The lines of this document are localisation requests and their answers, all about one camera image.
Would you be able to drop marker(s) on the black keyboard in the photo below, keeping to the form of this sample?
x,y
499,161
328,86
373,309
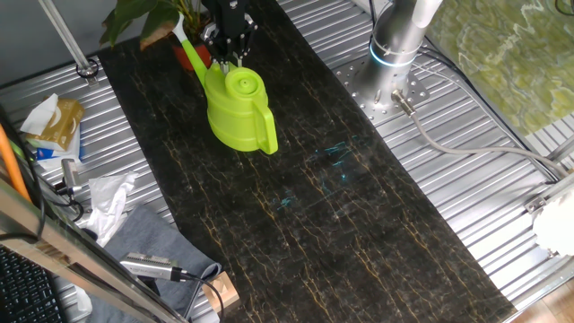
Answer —
x,y
22,291

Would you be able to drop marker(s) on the small silver camera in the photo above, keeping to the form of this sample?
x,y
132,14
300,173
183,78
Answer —
x,y
69,172

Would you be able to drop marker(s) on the green plastic watering can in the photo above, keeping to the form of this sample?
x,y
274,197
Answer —
x,y
237,112

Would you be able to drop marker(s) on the orange tube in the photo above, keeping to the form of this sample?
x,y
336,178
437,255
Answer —
x,y
11,163

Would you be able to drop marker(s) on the silver support pole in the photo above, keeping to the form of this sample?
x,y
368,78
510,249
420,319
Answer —
x,y
67,38

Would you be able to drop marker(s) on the green marbled sheet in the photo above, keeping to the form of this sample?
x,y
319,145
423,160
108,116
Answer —
x,y
507,54

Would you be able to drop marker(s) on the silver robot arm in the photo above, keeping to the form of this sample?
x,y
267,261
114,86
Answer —
x,y
394,49

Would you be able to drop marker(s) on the grey towel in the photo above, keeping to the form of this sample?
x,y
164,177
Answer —
x,y
148,238

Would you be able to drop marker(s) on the blue and white box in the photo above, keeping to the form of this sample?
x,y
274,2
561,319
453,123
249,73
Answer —
x,y
49,154

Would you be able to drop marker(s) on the yellow tissue box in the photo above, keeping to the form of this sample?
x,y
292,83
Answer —
x,y
63,123

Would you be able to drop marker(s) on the wooden block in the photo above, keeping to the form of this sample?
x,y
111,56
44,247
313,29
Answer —
x,y
224,289

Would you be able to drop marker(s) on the red plant pot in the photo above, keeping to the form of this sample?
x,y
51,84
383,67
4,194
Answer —
x,y
197,56

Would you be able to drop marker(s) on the crumpled white tissue paper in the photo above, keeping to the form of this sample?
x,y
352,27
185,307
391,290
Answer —
x,y
107,202

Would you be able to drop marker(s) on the silver finned camera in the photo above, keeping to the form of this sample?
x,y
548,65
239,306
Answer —
x,y
148,265

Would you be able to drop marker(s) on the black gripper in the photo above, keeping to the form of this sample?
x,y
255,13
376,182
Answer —
x,y
229,27

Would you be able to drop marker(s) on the anthurium plant with broad leaves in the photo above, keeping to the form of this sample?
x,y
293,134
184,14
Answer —
x,y
143,18

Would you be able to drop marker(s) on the aluminium frame bar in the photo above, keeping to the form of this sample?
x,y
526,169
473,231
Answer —
x,y
67,251

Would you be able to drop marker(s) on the dark marbled table mat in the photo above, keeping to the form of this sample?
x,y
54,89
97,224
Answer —
x,y
336,224

